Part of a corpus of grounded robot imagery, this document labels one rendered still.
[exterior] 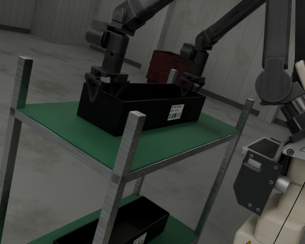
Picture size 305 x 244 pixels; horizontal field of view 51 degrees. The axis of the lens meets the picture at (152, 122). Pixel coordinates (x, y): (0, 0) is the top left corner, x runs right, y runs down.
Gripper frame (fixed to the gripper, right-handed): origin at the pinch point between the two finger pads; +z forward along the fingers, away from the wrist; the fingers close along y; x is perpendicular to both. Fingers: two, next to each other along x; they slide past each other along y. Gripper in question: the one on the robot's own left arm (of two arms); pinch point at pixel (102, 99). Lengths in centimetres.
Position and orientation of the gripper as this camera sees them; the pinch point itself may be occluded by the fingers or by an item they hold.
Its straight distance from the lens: 97.7
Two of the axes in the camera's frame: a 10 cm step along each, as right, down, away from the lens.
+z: -3.0, 9.1, 2.9
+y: -5.5, 0.8, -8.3
